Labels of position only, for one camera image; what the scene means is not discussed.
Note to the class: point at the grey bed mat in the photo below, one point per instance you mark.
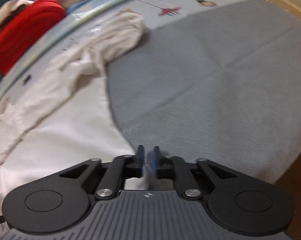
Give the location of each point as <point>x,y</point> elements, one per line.
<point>223,84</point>

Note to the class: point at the red folded blanket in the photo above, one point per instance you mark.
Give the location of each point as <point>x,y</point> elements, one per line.
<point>25,29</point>

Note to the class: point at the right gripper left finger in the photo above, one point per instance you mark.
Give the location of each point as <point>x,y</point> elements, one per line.
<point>61,200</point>

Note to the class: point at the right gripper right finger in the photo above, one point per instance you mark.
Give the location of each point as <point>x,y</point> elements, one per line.
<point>235,201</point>

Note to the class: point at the white garment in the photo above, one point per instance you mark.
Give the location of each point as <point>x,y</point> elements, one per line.
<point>64,117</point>

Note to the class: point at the printed light blue bedsheet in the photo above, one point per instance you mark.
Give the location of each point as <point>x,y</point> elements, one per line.
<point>115,12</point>

